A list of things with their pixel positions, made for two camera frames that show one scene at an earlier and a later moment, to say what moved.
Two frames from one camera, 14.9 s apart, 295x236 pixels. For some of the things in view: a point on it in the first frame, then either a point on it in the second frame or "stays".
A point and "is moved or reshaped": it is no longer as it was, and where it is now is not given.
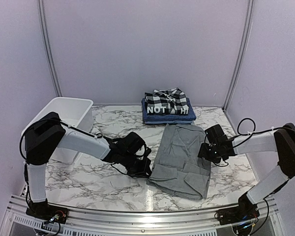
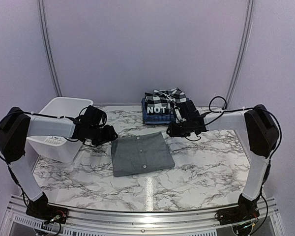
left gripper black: x=144 y=169 → x=109 y=135
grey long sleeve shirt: x=178 y=168 is moved or reshaped
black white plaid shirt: x=173 y=97 stays
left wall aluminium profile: x=48 y=45 stays
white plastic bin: x=76 y=111 stays
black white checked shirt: x=166 y=110 stays
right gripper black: x=202 y=153 → x=172 y=131
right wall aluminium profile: x=248 y=28 stays
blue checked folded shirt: x=155 y=118 stays
